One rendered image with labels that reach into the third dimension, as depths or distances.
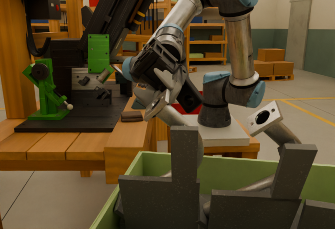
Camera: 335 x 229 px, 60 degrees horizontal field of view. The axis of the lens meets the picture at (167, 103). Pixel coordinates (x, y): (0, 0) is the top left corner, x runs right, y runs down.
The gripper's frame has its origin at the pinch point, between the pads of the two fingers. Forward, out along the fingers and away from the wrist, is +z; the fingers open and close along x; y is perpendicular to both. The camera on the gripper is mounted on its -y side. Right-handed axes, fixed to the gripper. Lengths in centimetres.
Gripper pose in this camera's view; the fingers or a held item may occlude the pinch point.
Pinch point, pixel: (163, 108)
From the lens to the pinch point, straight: 50.3
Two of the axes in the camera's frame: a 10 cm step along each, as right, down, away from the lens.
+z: -0.9, 5.2, -8.5
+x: 6.9, -5.9, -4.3
